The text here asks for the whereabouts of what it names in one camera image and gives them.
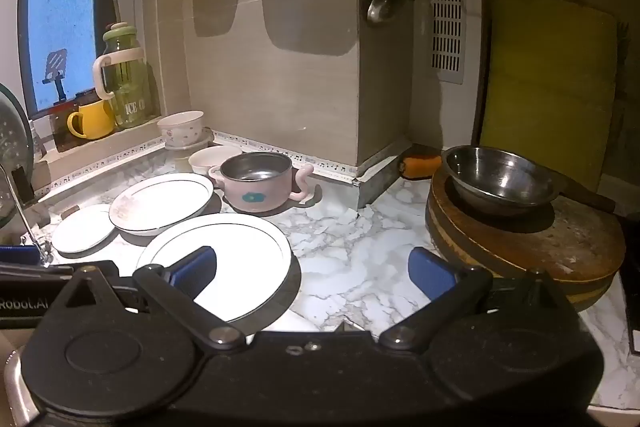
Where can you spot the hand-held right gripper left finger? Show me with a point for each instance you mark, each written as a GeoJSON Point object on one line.
{"type": "Point", "coordinates": [192, 264]}

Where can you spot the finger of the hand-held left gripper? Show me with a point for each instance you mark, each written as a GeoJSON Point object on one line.
{"type": "Point", "coordinates": [20, 255]}

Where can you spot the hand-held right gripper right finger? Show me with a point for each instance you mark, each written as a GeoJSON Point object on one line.
{"type": "Point", "coordinates": [430, 267]}

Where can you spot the large white plate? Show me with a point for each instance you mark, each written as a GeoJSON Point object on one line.
{"type": "Point", "coordinates": [240, 257]}

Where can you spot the small white plate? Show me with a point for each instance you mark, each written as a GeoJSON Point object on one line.
{"type": "Point", "coordinates": [82, 229]}

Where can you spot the medium white deep plate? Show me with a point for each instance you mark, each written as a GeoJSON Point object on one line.
{"type": "Point", "coordinates": [160, 202]}

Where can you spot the white bowl pink rim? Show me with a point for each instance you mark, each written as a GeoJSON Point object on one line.
{"type": "Point", "coordinates": [205, 159]}

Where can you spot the chrome faucet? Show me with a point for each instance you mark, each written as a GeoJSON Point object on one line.
{"type": "Point", "coordinates": [25, 222]}

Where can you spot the brown scouring pad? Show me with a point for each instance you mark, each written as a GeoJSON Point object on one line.
{"type": "Point", "coordinates": [71, 210]}

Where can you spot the steel sink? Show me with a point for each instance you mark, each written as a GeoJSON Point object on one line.
{"type": "Point", "coordinates": [17, 387]}

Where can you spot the perforated steel basin green rim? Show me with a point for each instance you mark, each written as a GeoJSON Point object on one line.
{"type": "Point", "coordinates": [12, 147]}

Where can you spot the stainless steel bowl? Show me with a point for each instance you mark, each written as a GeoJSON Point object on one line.
{"type": "Point", "coordinates": [500, 179]}

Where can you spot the small beige plastic container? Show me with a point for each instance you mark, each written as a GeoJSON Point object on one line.
{"type": "Point", "coordinates": [206, 141]}

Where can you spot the dark brown box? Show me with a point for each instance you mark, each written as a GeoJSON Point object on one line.
{"type": "Point", "coordinates": [60, 132]}

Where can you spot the white patterned trim strip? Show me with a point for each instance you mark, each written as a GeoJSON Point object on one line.
{"type": "Point", "coordinates": [125, 152]}

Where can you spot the round wooden chopping block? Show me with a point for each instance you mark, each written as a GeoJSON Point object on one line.
{"type": "Point", "coordinates": [565, 247]}

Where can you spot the white floral bowl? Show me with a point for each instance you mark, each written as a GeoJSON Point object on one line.
{"type": "Point", "coordinates": [180, 127]}

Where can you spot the yellow mug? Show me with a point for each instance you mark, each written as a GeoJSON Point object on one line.
{"type": "Point", "coordinates": [95, 119]}

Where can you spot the black phone stand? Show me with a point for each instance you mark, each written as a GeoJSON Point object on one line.
{"type": "Point", "coordinates": [56, 62]}

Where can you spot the yellow cutting board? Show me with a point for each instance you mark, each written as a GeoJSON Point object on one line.
{"type": "Point", "coordinates": [550, 82]}

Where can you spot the white vent grille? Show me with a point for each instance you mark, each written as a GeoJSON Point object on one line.
{"type": "Point", "coordinates": [446, 7]}

